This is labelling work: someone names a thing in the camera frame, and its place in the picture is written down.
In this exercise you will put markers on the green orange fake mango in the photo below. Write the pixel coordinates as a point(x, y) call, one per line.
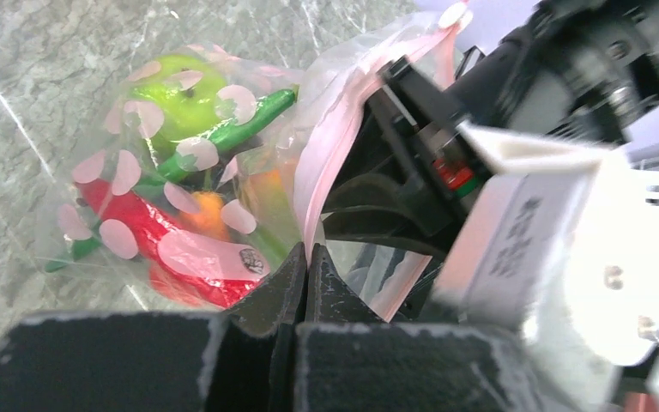
point(265, 197)

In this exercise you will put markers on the small orange fake fruit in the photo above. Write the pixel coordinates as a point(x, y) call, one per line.
point(208, 220)

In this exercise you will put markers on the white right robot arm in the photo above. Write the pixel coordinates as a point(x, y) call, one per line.
point(576, 69)

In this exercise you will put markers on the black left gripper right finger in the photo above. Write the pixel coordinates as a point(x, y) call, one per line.
point(376, 366)

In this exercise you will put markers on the red fake pepper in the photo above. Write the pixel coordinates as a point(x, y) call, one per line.
point(185, 266)

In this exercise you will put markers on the green fake chili pepper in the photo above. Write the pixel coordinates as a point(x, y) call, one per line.
point(226, 136)

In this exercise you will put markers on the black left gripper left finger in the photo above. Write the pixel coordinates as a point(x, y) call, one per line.
point(238, 360)

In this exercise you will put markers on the clear zip top bag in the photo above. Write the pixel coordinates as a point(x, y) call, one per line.
point(307, 144)

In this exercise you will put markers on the green fake lettuce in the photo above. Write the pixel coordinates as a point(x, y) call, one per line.
point(184, 88)

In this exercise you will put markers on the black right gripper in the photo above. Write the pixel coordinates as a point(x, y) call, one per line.
point(409, 177)

